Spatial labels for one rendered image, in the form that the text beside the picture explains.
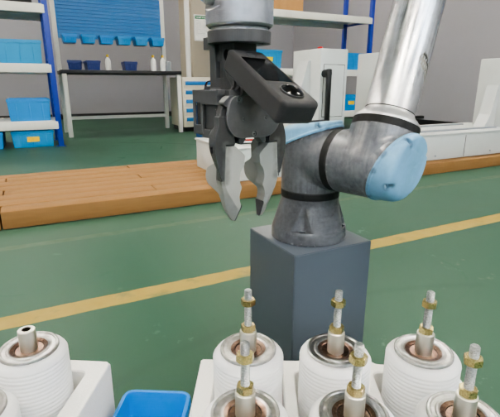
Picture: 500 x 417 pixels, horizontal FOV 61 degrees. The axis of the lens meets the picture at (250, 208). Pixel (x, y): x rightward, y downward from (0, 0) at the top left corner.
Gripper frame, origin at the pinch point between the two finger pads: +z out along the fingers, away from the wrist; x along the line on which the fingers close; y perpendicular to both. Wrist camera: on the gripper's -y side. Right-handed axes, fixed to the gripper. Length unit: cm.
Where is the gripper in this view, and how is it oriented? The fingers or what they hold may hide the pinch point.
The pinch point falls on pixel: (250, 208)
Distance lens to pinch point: 51.4
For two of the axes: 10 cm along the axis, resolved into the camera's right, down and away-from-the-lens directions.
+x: -8.2, 1.6, -5.5
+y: -5.7, -2.3, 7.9
